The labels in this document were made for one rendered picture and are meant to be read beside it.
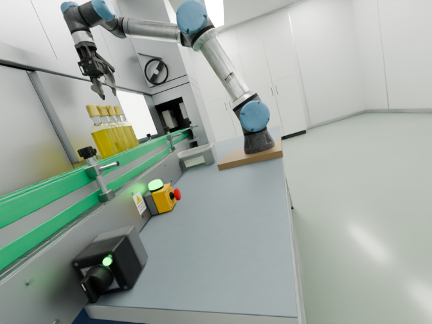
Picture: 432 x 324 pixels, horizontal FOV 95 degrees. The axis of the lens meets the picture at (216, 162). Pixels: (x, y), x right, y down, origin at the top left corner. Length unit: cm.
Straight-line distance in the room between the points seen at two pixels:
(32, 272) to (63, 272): 5
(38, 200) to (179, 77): 164
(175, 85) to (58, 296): 172
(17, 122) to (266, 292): 81
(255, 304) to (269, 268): 6
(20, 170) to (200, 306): 65
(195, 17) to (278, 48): 409
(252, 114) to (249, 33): 462
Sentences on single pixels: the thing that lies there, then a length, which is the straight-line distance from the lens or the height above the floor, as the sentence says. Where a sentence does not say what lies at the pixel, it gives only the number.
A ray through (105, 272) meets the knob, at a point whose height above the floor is 81.
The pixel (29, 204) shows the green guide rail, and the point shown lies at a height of 95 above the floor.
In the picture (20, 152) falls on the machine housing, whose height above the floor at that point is 106.
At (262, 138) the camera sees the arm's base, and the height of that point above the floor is 83.
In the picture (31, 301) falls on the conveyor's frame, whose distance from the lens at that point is 41.
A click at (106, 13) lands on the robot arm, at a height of 148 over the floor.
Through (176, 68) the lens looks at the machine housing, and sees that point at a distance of 194.
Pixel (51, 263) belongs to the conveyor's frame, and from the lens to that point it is 42.
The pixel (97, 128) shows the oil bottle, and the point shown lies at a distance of 85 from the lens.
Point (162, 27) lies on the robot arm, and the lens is 106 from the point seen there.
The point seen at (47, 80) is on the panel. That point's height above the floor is 129.
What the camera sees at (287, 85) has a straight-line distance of 480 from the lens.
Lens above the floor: 99
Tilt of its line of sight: 13 degrees down
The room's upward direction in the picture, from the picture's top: 18 degrees counter-clockwise
